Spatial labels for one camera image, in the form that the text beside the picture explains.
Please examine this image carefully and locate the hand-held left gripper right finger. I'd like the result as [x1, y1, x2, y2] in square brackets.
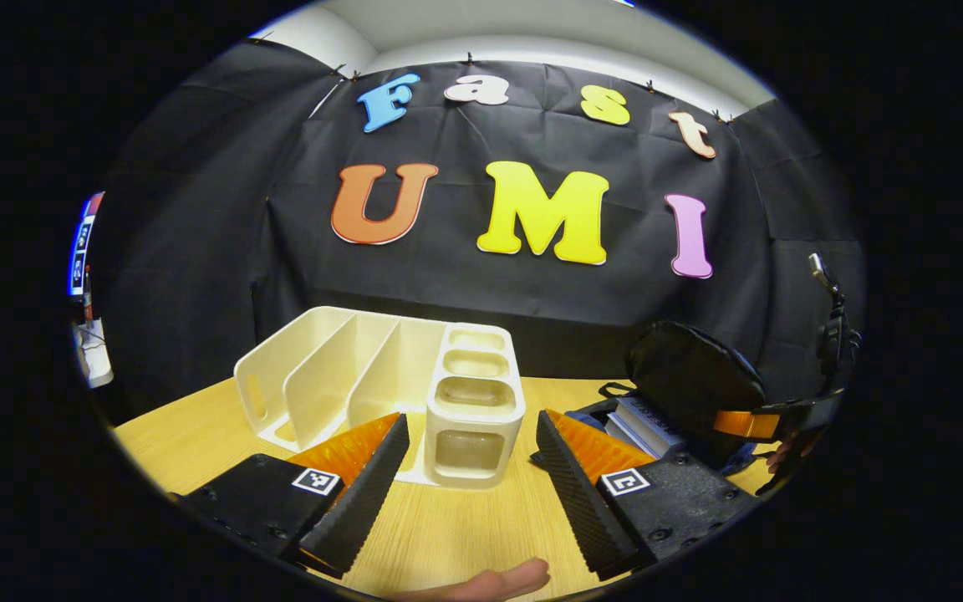
[534, 408, 760, 582]

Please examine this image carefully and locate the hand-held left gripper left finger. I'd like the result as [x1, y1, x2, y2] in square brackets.
[176, 411, 411, 579]

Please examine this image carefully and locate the blue-grey book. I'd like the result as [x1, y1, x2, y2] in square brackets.
[605, 395, 685, 459]

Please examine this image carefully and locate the blue schoolbag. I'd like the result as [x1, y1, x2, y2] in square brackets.
[532, 320, 771, 479]

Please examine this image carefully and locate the white plastic bookshelf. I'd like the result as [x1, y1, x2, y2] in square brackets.
[233, 305, 527, 490]

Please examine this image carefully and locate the white box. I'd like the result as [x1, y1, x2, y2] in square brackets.
[72, 318, 115, 390]

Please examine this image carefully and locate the blue red wall poster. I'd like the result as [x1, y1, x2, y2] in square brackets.
[68, 191, 106, 298]

